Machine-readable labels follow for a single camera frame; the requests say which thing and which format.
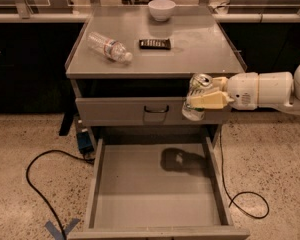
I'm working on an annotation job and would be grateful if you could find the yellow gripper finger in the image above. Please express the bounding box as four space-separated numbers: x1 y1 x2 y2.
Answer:
212 77 228 91
186 88 234 109

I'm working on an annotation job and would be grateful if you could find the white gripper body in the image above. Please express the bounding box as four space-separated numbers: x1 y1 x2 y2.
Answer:
227 72 259 110

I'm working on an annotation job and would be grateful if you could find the green 7up can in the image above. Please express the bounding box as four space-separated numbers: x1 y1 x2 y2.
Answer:
182 74 212 122

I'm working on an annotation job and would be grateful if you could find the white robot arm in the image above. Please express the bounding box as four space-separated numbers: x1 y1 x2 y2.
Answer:
184 65 300 121

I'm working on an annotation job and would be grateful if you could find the grey drawer cabinet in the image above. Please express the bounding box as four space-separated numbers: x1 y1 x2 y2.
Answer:
66 6 245 140

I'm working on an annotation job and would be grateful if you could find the closed grey top drawer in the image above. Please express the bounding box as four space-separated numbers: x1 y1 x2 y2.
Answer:
76 97 230 126

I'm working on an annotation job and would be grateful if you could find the open grey middle drawer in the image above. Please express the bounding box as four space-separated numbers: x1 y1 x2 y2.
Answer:
68 138 250 240

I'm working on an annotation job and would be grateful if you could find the black chocolate bar packet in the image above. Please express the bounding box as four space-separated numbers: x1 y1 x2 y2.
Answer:
139 39 171 50

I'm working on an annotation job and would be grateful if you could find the white ceramic bowl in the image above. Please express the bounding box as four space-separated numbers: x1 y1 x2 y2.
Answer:
148 0 176 21

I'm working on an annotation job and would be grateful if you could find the clear plastic water bottle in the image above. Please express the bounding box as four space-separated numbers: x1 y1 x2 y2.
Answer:
87 32 133 63

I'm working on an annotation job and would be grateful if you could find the blue power box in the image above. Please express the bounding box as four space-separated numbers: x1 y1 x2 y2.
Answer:
76 129 94 155

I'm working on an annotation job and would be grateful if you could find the black cable on right floor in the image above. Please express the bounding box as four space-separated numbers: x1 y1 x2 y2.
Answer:
218 130 270 220

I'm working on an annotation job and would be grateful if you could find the black cable on floor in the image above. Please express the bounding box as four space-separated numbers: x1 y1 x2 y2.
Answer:
218 130 270 220
25 149 96 240

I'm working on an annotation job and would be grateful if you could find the black drawer handle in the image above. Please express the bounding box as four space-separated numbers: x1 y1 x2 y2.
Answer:
143 105 170 114

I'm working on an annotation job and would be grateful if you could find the black cable on left floor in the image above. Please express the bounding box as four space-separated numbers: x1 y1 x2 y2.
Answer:
25 149 96 240

